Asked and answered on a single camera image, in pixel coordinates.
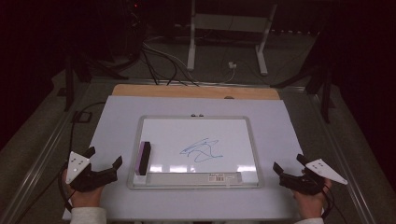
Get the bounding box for small framed whiteboard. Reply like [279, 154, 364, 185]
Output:
[126, 115, 264, 190]

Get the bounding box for black square floor box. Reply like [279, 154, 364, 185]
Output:
[72, 110, 93, 124]

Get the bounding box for black floor cables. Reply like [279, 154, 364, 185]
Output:
[140, 46, 201, 87]

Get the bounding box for white metal stand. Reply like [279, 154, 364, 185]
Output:
[186, 0, 278, 77]

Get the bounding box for purple whiteboard eraser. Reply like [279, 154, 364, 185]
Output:
[134, 141, 152, 176]

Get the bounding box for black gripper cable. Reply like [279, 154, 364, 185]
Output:
[57, 101, 107, 214]
[319, 182, 336, 219]

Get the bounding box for person's left hand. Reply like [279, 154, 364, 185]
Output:
[61, 169, 106, 209]

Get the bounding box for person's right hand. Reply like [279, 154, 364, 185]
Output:
[290, 178, 332, 220]

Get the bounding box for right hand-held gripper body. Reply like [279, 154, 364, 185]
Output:
[279, 158, 349, 197]

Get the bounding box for black stand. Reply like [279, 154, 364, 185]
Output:
[270, 60, 336, 124]
[63, 50, 129, 113]

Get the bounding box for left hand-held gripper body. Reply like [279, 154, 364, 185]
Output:
[65, 151, 120, 192]

